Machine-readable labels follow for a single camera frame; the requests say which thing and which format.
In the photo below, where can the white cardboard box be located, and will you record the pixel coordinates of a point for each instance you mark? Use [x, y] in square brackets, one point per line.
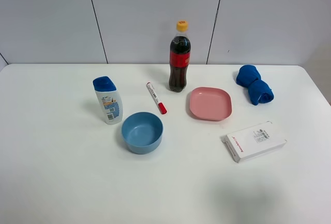
[254, 141]

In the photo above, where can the pink square plate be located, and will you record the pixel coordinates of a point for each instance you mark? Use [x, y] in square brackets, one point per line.
[211, 104]

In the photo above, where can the blue plastic bowl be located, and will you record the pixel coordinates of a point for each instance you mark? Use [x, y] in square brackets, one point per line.
[142, 132]

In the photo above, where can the white bottle blue cap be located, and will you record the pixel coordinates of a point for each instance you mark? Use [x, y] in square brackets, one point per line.
[109, 100]

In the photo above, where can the cola bottle yellow cap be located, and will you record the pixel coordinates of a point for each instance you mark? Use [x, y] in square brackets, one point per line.
[180, 48]

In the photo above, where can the rolled blue towel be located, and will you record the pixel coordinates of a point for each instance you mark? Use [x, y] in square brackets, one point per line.
[258, 91]

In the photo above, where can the red white marker pen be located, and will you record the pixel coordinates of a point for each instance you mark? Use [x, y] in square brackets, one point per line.
[156, 99]

